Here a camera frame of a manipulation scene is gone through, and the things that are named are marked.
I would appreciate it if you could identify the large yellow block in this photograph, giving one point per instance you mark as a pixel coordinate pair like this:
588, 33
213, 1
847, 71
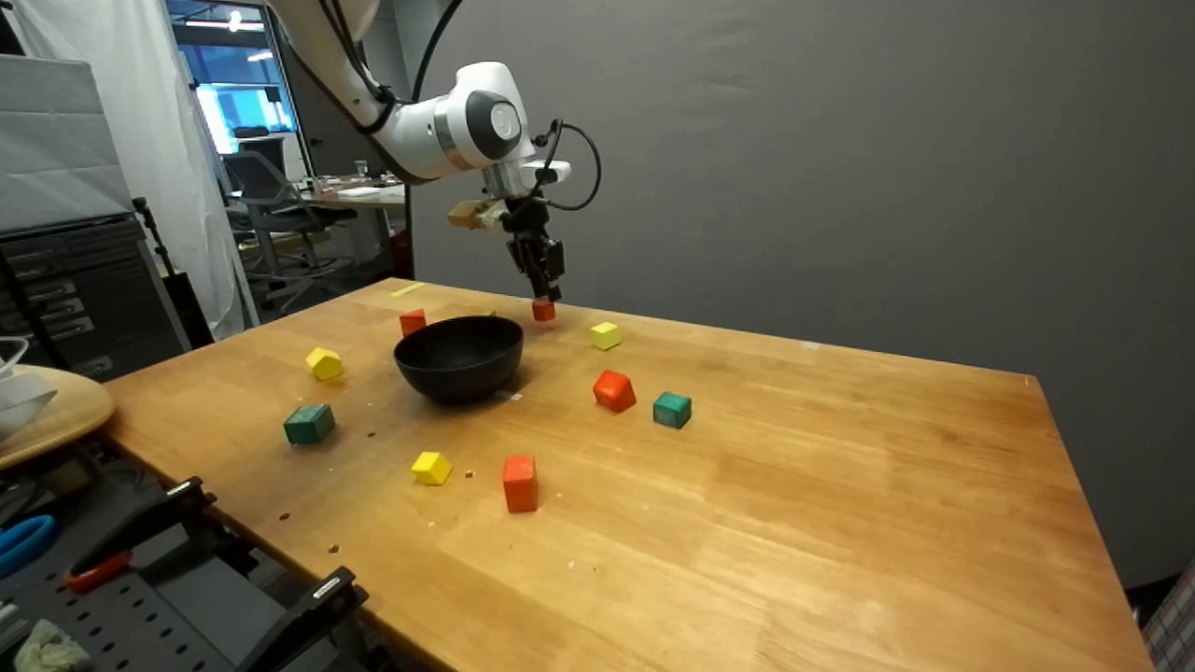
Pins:
325, 367

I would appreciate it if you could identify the black equipment rack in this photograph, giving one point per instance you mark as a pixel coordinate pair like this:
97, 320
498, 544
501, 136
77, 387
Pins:
87, 298

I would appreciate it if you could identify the red rounded block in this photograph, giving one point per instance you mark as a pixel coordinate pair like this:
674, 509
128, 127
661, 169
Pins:
613, 390

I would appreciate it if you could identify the small yellow block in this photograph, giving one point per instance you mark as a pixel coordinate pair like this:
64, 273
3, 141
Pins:
606, 334

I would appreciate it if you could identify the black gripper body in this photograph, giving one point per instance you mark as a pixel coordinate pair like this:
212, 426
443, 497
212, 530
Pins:
530, 247

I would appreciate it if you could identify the black bowl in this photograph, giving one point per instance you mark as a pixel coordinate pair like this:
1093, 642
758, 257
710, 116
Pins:
461, 361

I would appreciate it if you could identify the red triangular block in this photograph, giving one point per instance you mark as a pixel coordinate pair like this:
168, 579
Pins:
413, 321

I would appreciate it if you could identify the black orange clamp near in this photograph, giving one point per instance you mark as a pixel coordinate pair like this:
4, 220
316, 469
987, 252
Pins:
311, 617

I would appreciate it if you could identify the black perforated board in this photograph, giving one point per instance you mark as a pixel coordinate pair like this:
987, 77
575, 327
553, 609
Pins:
194, 597

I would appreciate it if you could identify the red hexagonal block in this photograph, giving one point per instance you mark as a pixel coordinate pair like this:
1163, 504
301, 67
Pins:
543, 313

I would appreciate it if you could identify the blue handled tool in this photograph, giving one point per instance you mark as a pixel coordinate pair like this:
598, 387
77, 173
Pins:
24, 544

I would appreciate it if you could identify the red cube block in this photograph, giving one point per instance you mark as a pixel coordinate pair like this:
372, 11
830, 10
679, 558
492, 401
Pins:
519, 482

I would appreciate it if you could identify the round wooden side table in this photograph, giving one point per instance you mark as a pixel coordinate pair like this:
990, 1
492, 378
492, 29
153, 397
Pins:
49, 410

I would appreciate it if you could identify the black orange clamp far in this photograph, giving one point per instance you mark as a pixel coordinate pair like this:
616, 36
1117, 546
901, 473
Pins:
115, 551

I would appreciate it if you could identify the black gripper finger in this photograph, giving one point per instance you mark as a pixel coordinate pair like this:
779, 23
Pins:
537, 291
553, 291

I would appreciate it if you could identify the black orange clamp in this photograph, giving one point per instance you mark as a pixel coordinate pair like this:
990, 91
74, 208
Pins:
311, 617
115, 551

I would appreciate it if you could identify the teal block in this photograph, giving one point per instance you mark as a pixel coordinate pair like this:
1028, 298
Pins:
674, 410
309, 423

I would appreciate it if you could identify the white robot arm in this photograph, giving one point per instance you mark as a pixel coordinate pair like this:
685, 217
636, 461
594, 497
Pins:
372, 60

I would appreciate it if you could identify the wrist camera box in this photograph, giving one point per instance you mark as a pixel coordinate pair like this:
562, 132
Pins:
477, 213

